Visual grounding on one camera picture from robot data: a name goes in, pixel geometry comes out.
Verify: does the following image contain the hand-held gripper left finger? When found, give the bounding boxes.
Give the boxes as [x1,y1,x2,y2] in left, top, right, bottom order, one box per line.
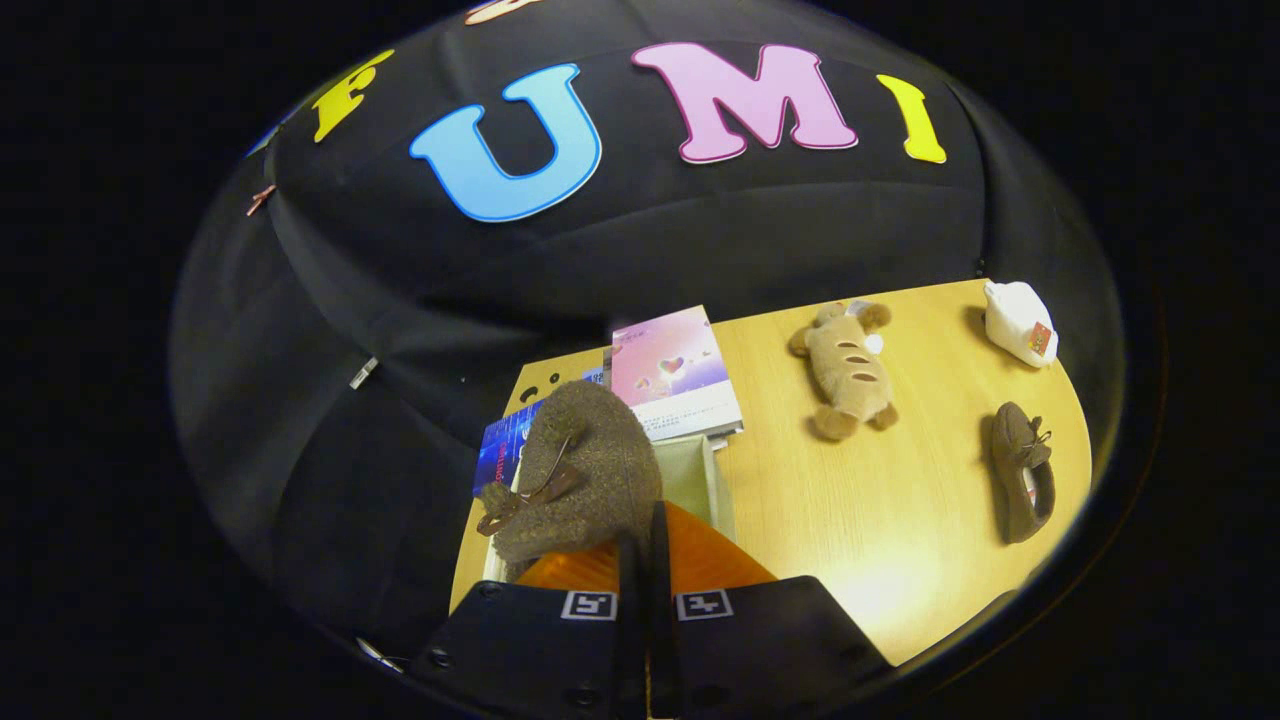
[408,528,646,720]

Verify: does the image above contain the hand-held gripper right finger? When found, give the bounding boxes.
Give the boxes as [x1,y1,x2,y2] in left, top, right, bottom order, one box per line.
[648,500,893,720]

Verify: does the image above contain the grey-green fabric storage box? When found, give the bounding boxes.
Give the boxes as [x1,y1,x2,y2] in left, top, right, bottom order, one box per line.
[482,433,736,583]

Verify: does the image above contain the brown fuzzy slipper shoe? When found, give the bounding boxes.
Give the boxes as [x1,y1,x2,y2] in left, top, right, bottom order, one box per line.
[990,401,1057,545]
[474,380,663,566]

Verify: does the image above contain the blue cover book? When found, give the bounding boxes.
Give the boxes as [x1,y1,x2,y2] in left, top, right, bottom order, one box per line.
[472,368,606,498]

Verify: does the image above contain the pink cover book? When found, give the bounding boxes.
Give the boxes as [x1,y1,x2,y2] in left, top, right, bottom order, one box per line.
[610,305,745,443]

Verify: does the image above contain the tan bread-shaped plush toy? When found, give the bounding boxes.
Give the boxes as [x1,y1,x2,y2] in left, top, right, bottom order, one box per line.
[788,300,899,442]

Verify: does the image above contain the white plush toy orange tag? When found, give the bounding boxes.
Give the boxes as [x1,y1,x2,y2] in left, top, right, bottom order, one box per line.
[983,280,1059,369]

